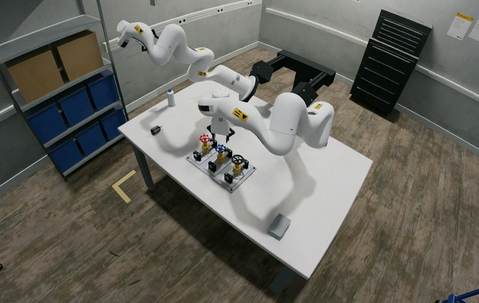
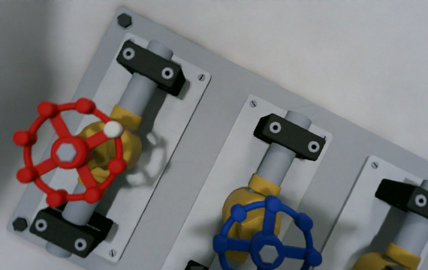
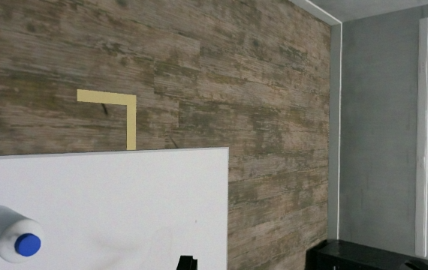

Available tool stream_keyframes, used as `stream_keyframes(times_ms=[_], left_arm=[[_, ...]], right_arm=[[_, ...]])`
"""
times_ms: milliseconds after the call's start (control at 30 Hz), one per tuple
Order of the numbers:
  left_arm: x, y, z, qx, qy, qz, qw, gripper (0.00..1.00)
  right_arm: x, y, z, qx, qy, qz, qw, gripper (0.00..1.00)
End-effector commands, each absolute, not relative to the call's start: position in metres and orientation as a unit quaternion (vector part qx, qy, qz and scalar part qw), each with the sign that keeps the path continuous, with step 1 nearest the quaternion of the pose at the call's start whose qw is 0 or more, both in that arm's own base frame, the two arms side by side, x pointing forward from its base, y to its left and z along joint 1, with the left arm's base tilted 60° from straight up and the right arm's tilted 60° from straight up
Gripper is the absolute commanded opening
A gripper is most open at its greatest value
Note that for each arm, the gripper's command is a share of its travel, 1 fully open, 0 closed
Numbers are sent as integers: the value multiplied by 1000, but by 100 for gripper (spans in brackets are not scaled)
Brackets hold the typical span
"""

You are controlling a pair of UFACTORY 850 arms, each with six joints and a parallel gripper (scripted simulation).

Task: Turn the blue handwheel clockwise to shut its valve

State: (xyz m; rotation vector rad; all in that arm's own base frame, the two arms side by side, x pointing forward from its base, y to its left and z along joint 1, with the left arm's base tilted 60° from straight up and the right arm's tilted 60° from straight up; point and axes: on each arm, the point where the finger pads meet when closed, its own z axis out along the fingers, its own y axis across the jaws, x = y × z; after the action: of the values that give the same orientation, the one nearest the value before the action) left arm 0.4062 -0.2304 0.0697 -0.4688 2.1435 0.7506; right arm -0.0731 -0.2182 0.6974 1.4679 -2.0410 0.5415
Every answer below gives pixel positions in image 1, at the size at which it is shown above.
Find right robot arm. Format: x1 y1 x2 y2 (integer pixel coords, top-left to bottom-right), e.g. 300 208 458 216
117 20 255 101

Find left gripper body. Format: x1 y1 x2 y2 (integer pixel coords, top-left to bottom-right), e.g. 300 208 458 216
211 117 230 136

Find white bottle with blue cap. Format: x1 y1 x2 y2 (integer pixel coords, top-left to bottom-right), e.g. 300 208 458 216
167 89 175 106

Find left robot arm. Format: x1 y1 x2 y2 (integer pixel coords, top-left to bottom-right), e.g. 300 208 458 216
198 88 334 156

